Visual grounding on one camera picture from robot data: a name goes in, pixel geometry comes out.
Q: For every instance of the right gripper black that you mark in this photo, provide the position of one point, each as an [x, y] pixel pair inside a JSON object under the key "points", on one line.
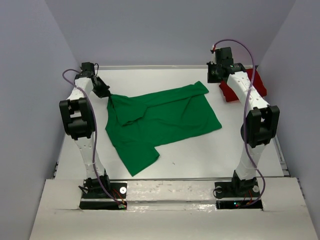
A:
{"points": [[211, 79]]}

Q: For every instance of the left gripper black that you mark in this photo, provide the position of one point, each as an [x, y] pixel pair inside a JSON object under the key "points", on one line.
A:
{"points": [[104, 92]]}

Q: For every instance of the green t-shirt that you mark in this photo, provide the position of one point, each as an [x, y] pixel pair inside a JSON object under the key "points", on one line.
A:
{"points": [[137, 125]]}

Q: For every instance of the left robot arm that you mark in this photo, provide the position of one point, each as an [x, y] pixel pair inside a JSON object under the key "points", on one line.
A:
{"points": [[80, 123]]}

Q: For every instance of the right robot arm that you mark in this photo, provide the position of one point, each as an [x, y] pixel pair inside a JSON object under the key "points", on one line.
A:
{"points": [[260, 123]]}

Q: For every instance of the folded red t-shirt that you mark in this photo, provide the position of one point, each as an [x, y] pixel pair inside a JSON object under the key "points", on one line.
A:
{"points": [[230, 95]]}

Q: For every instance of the aluminium rail right edge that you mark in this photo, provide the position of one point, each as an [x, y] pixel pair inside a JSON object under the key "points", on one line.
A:
{"points": [[272, 162]]}

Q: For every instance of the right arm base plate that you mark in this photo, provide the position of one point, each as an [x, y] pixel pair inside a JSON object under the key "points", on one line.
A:
{"points": [[228, 198]]}

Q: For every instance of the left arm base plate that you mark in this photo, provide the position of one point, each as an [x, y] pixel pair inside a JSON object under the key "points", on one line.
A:
{"points": [[99, 200]]}

